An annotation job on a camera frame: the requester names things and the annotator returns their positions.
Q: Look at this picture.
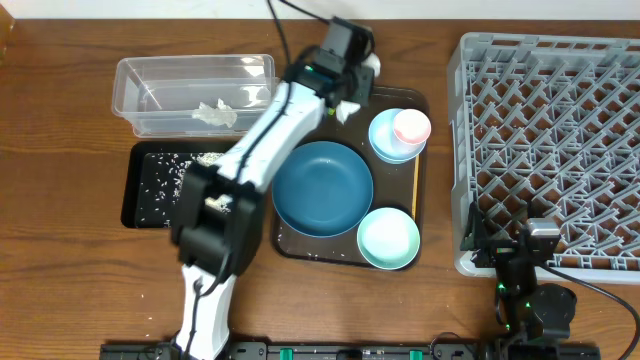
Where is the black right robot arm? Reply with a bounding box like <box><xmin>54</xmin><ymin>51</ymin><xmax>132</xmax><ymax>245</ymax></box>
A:
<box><xmin>460</xmin><ymin>202</ymin><xmax>577</xmax><ymax>360</ymax></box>

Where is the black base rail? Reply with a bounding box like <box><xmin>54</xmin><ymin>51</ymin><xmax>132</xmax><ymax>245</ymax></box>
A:
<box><xmin>98</xmin><ymin>340</ymin><xmax>601</xmax><ymax>360</ymax></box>

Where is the pile of white rice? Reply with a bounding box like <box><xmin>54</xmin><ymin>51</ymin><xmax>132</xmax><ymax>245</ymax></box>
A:
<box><xmin>173</xmin><ymin>152</ymin><xmax>232</xmax><ymax>213</ymax></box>

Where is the black tray bin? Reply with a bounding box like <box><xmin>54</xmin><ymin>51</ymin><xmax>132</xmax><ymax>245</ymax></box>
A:
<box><xmin>121</xmin><ymin>139</ymin><xmax>235</xmax><ymax>228</ymax></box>

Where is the clear plastic wrap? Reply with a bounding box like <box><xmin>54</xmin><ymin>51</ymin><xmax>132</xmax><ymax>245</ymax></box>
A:
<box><xmin>191</xmin><ymin>98</ymin><xmax>238</xmax><ymax>128</ymax></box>

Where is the mint green bowl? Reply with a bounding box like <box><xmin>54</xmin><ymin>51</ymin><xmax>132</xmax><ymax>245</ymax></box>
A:
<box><xmin>356</xmin><ymin>207</ymin><xmax>421</xmax><ymax>270</ymax></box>

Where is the white tissue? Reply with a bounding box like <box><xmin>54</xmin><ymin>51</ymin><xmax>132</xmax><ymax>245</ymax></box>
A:
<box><xmin>335</xmin><ymin>53</ymin><xmax>381</xmax><ymax>124</ymax></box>

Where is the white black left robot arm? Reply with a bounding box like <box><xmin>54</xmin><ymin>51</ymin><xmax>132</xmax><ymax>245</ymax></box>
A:
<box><xmin>170</xmin><ymin>17</ymin><xmax>380</xmax><ymax>359</ymax></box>

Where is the brown serving tray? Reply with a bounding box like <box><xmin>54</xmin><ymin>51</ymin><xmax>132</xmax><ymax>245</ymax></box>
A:
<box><xmin>271</xmin><ymin>86</ymin><xmax>428</xmax><ymax>268</ymax></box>

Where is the pink cup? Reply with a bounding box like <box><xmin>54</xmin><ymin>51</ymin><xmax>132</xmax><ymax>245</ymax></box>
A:
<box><xmin>393</xmin><ymin>109</ymin><xmax>432</xmax><ymax>145</ymax></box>

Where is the wooden chopstick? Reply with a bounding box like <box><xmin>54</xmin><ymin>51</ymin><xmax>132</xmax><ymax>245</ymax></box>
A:
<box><xmin>411</xmin><ymin>155</ymin><xmax>421</xmax><ymax>221</ymax></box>

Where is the grey dishwasher rack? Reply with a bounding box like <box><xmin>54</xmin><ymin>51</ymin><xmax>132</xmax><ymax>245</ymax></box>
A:
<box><xmin>447</xmin><ymin>32</ymin><xmax>639</xmax><ymax>285</ymax></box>

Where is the light blue bowl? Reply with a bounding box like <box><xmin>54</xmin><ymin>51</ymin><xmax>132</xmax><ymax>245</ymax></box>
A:
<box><xmin>368</xmin><ymin>108</ymin><xmax>426</xmax><ymax>164</ymax></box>

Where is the clear plastic bin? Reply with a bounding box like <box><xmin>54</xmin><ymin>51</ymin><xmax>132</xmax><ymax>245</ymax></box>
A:
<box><xmin>112</xmin><ymin>54</ymin><xmax>278</xmax><ymax>138</ymax></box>

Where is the dark blue plate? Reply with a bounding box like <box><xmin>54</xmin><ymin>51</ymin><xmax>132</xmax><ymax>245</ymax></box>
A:
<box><xmin>272</xmin><ymin>141</ymin><xmax>374</xmax><ymax>238</ymax></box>

